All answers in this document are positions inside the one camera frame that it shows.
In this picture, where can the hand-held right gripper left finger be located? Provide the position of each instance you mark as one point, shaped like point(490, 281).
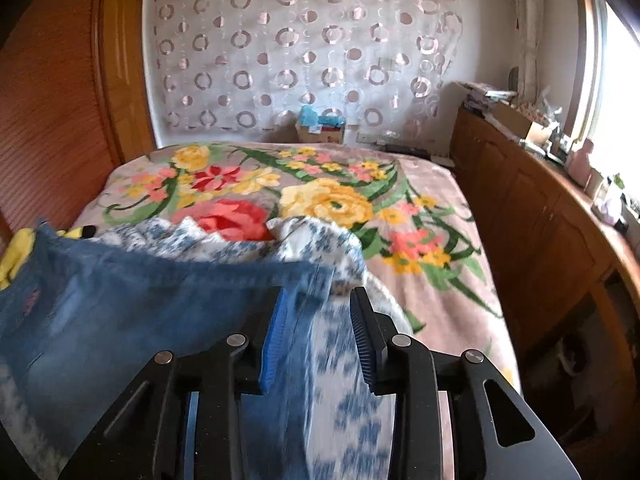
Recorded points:
point(275, 345)

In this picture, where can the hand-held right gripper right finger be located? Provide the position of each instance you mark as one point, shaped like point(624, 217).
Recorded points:
point(362, 340)

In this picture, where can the blue denim pants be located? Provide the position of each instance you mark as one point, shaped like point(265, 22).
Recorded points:
point(125, 300)

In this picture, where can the white blue patterned bedsheet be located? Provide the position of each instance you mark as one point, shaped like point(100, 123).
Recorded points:
point(330, 240)

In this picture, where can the floral blanket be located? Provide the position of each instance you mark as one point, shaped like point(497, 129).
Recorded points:
point(425, 240)

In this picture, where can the dark flat device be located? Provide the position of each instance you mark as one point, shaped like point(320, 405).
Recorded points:
point(405, 149)

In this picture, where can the small cardboard box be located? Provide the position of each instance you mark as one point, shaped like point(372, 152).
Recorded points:
point(320, 135)

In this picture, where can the wooden cabinet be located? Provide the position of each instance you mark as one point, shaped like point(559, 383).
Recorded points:
point(540, 220)

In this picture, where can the open cardboard box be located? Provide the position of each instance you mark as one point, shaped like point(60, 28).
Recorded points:
point(515, 120)

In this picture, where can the yellow plush toy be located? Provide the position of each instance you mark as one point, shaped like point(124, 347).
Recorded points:
point(17, 255)

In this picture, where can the stack of papers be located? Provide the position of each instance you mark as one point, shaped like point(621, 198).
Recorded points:
point(482, 95)

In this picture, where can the pink container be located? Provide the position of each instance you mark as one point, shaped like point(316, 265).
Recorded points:
point(580, 162)

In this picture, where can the circle patterned curtain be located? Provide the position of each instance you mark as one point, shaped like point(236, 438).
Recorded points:
point(300, 35)

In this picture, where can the wooden wardrobe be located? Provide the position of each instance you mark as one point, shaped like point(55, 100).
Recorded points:
point(60, 110)

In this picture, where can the white window curtain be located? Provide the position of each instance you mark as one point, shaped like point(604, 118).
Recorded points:
point(527, 35)

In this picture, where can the window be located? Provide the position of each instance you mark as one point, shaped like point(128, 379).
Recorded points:
point(620, 100)

